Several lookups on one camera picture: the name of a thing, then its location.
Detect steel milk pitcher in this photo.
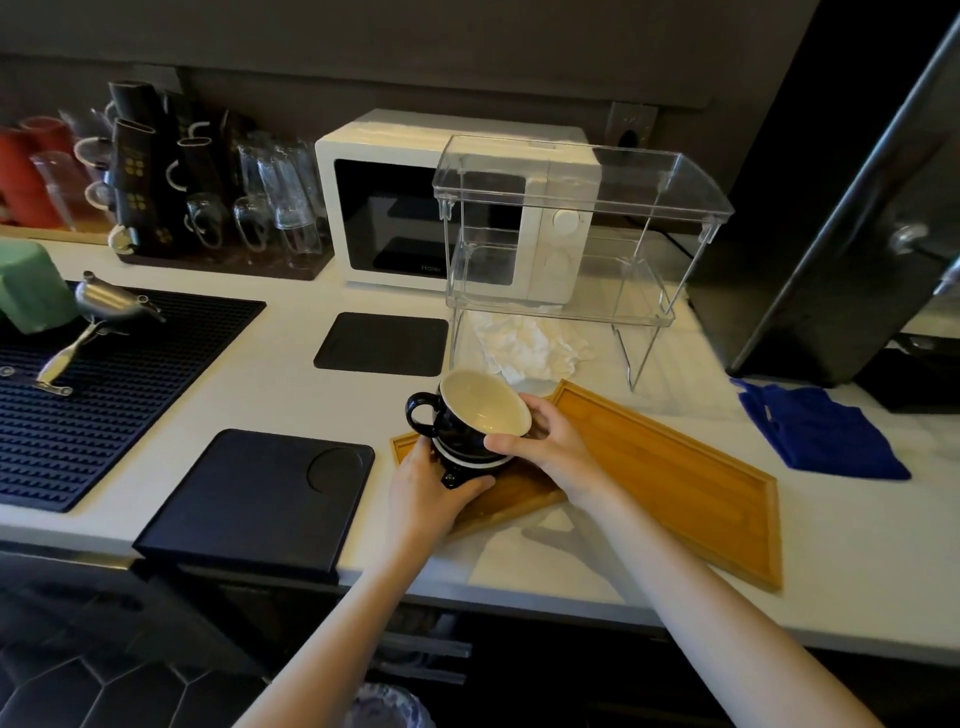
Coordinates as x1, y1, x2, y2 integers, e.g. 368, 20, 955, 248
74, 270, 167, 327

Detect black drip tray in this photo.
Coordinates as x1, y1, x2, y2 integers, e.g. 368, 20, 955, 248
853, 332, 960, 416

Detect crumpled white paper towel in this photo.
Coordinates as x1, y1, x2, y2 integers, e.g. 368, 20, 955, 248
468, 309, 595, 386

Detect clear drinking glass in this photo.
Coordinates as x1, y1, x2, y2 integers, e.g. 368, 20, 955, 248
30, 150, 100, 232

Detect clear acrylic two-tier shelf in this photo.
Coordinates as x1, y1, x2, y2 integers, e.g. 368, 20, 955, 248
432, 134, 735, 394

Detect person's right hand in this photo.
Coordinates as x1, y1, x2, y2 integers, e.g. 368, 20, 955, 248
483, 393, 610, 513

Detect person's left hand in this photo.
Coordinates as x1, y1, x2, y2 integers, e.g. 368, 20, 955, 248
384, 437, 498, 561

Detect wooden serving tray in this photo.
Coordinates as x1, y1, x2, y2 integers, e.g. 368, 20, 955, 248
389, 379, 784, 594

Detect person's left forearm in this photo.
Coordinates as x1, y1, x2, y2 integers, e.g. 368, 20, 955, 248
234, 536, 425, 728

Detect blue cloth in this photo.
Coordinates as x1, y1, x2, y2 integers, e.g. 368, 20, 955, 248
730, 377, 913, 483

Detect person's right forearm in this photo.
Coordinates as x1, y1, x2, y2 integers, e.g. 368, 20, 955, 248
566, 476, 888, 728

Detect tall black mug yellow print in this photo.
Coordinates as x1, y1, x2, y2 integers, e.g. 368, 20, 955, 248
103, 117, 181, 258
165, 135, 228, 205

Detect red cup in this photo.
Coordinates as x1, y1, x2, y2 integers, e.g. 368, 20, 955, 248
0, 124, 66, 231
18, 114, 77, 156

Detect black cup with cream inside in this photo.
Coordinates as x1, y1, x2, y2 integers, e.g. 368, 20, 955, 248
405, 368, 534, 463

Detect wall power outlet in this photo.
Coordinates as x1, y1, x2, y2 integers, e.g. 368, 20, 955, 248
604, 100, 660, 150

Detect dark tray under mugs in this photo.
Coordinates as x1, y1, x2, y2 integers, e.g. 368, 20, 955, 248
114, 238, 336, 283

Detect black ribbed drying mat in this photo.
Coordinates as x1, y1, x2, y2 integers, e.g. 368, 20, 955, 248
0, 280, 268, 516

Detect trash bin liner bag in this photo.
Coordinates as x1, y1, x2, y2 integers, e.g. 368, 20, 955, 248
343, 681, 438, 728

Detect white microwave oven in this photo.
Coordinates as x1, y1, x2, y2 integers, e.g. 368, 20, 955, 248
314, 108, 603, 306

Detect black tamping mat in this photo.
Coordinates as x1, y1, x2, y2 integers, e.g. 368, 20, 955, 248
132, 428, 377, 584

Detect group of clear glass mugs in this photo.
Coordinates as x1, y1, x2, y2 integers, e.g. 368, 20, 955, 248
183, 129, 333, 273

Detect steel drawer handles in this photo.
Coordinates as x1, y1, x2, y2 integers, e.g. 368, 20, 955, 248
369, 628, 475, 688

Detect green cup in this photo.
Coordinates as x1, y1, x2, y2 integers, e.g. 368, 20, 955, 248
0, 237, 81, 336

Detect steel tool with handle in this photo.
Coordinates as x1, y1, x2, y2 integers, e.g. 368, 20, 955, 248
0, 321, 106, 398

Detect small black square mat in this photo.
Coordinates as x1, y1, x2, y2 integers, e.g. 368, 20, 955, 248
312, 311, 450, 378

